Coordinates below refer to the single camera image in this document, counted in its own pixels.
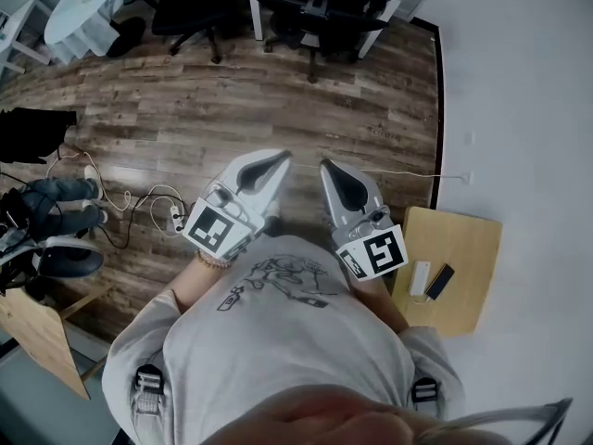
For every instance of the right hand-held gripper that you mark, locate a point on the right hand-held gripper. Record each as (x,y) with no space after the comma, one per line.
(375,253)

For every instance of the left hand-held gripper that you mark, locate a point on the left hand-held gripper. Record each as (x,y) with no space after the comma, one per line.
(218,230)

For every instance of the black mesh office chair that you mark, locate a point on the black mesh office chair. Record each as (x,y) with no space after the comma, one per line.
(343,30)

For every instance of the person's right forearm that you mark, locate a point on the person's right forearm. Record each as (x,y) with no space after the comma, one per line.
(380,299)

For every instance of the person's left forearm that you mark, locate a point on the person's left forearm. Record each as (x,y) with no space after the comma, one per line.
(194,276)

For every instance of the black padded office chair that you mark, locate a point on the black padded office chair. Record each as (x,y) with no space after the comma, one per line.
(185,12)

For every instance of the person's white shoe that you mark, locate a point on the person's white shoe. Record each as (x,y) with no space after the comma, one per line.
(275,211)

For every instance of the person's black trousers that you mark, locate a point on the person's black trousers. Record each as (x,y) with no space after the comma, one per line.
(273,227)

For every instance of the white power strip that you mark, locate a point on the white power strip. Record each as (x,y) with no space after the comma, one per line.
(176,220)

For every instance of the white power bank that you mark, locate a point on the white power bank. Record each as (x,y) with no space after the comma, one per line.
(419,278)

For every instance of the black smartphone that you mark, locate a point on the black smartphone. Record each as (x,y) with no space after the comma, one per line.
(440,281)

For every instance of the black baseboard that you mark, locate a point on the black baseboard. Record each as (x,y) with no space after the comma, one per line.
(440,109)

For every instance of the wooden side table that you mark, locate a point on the wooden side table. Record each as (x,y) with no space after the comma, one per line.
(463,248)

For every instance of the person in white shirt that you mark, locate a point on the person in white shirt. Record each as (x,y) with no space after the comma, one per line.
(278,341)

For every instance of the dark swivel stool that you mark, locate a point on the dark swivel stool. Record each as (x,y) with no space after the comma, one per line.
(125,37)

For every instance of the person's face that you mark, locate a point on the person's face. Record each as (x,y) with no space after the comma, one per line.
(315,420)

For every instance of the round white table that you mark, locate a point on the round white table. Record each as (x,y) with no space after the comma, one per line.
(83,7)

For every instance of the clear eyeglasses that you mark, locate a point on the clear eyeglasses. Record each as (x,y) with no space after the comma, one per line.
(509,415)

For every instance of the wooden trestle table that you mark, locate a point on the wooden trestle table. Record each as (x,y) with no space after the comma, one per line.
(32,327)

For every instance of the white wall outlet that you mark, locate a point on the white wall outlet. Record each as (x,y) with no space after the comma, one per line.
(464,177)

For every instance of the white frame shelf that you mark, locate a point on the white frame shelf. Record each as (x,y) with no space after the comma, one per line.
(23,16)

